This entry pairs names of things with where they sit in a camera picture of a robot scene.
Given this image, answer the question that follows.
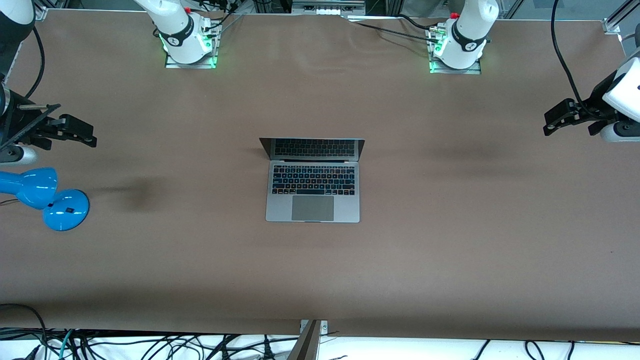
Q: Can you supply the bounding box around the dark metal post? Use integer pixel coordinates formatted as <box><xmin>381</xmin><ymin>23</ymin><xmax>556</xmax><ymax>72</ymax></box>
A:
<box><xmin>286</xmin><ymin>320</ymin><xmax>321</xmax><ymax>360</ymax></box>

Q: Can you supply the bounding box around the grey power strip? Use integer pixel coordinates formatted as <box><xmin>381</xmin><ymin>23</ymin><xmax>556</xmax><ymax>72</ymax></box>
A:
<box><xmin>291</xmin><ymin>0</ymin><xmax>367</xmax><ymax>16</ymax></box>

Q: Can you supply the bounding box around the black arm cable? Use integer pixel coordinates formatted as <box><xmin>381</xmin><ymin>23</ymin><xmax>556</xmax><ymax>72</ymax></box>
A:
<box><xmin>22</xmin><ymin>25</ymin><xmax>47</xmax><ymax>101</ymax></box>
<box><xmin>550</xmin><ymin>0</ymin><xmax>608</xmax><ymax>121</ymax></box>

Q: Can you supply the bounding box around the brown table cover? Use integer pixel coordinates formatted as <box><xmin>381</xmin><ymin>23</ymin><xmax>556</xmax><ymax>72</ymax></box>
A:
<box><xmin>0</xmin><ymin>9</ymin><xmax>640</xmax><ymax>342</ymax></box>

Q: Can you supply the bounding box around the grey laptop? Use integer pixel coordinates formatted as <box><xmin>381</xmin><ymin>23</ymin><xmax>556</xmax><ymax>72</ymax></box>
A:
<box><xmin>259</xmin><ymin>137</ymin><xmax>366</xmax><ymax>224</ymax></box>

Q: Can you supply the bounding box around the blue desk lamp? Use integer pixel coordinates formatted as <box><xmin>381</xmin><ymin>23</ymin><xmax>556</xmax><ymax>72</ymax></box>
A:
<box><xmin>0</xmin><ymin>167</ymin><xmax>91</xmax><ymax>232</ymax></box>

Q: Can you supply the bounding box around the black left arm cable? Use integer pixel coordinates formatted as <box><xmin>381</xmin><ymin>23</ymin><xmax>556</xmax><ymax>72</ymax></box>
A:
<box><xmin>550</xmin><ymin>0</ymin><xmax>608</xmax><ymax>121</ymax></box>

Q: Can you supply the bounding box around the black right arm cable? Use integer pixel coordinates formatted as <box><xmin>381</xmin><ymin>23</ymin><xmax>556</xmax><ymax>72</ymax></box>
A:
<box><xmin>22</xmin><ymin>25</ymin><xmax>47</xmax><ymax>101</ymax></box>

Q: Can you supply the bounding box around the long black base cable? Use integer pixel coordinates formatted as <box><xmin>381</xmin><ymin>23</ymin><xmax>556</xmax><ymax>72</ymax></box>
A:
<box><xmin>345</xmin><ymin>18</ymin><xmax>441</xmax><ymax>44</ymax></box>

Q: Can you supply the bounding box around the teal floor cable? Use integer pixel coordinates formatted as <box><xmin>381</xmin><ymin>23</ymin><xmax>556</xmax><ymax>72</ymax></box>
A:
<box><xmin>57</xmin><ymin>328</ymin><xmax>77</xmax><ymax>360</ymax></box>

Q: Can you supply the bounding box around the black arched floor cable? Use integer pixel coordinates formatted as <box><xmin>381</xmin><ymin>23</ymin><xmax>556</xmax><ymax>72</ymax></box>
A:
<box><xmin>0</xmin><ymin>303</ymin><xmax>48</xmax><ymax>360</ymax></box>

